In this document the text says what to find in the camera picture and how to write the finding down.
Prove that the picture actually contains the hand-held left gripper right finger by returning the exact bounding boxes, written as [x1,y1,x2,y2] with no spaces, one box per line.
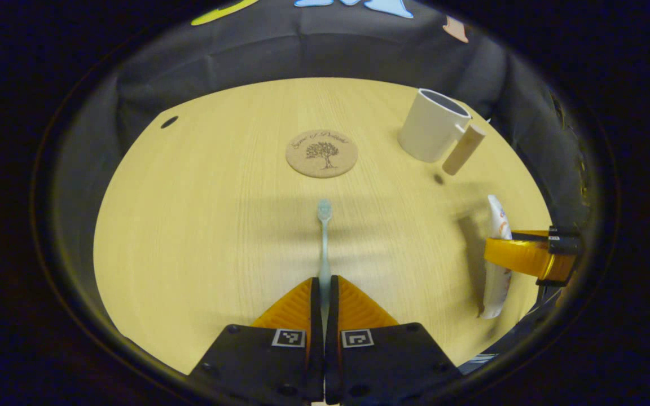
[325,275,464,405]

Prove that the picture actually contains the light blue toothbrush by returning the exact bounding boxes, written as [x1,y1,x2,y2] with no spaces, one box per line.
[317,198,333,339]

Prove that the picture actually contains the white cup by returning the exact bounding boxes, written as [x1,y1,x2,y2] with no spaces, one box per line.
[397,88,487,176]

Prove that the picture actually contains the round cork coaster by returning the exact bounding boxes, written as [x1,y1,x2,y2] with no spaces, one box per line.
[286,129,359,179]

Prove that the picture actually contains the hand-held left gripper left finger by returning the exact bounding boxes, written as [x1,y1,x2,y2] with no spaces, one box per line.
[187,276,326,405]

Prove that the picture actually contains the white toothpaste tube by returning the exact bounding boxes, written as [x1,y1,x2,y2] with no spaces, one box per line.
[478,195,515,320]

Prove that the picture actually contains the black backdrop cloth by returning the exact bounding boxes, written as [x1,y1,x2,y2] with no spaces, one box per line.
[49,0,594,316]

